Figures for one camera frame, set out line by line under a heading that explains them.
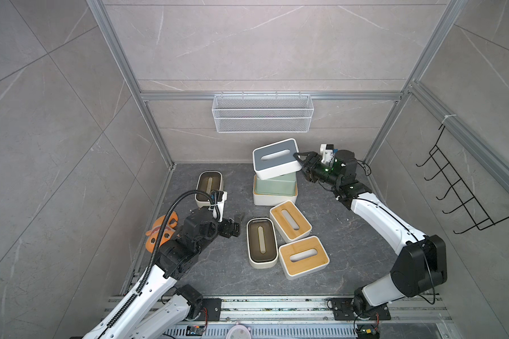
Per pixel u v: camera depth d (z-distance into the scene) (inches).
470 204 24.6
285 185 40.7
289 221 37.5
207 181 40.9
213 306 28.8
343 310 28.6
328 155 28.2
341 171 23.6
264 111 38.5
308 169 27.3
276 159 32.0
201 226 19.2
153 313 21.7
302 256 32.9
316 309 29.4
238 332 26.8
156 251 18.0
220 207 23.6
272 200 39.8
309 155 27.6
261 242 32.9
